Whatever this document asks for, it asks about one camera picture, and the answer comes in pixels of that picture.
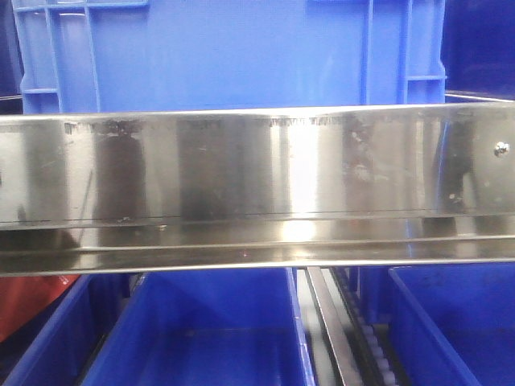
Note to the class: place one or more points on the red object lower left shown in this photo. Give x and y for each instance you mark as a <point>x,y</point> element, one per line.
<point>22,298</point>

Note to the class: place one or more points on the stainless steel shelf rail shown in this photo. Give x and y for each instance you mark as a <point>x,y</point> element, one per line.
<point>256,188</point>

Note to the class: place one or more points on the shelf rail screw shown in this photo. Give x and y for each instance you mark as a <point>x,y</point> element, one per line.
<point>501,149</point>

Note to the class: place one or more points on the steel roller track divider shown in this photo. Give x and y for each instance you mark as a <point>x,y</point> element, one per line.
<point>344,349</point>

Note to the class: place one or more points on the blue bin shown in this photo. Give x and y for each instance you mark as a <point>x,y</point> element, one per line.
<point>448,324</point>
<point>208,327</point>
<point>56,347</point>

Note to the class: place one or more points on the large blue crate upper shelf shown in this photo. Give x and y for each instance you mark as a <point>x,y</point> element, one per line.
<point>113,56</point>

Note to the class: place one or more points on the dark blue crate upper right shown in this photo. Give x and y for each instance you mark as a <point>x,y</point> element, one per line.
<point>478,48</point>

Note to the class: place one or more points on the blue bin lower centre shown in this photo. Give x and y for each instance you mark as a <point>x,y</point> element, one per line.
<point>208,327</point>

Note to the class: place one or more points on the blue bin lower right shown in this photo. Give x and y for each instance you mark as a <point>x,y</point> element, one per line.
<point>448,324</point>

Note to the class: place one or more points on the blue bin lower left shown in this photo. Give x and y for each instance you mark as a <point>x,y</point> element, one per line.
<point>56,347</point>

